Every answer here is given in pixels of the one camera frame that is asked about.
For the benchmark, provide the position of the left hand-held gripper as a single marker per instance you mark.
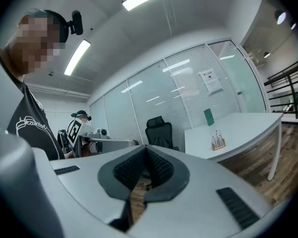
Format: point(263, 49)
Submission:
point(74, 131)

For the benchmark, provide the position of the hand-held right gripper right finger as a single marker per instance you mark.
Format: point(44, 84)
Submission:
point(208, 182)

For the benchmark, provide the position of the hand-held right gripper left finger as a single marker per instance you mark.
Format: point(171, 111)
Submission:
point(89, 182)

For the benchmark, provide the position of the black office chair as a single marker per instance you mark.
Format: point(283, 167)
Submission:
point(159, 133)

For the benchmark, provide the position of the green standing board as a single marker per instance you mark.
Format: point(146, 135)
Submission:
point(208, 116)

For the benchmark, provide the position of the white table leg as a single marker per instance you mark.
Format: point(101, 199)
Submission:
point(275, 152)

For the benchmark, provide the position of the person's black printed t-shirt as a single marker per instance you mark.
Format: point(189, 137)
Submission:
point(32, 123)

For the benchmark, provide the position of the white paper notice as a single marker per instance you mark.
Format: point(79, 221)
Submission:
point(211, 80)

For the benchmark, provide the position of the person's head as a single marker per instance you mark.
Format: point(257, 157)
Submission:
point(34, 46)

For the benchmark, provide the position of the round ceiling lamp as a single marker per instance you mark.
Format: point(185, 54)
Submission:
point(280, 17)
point(293, 25)
point(267, 54)

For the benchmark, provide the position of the black head-mounted camera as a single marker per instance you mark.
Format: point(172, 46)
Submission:
point(77, 22)

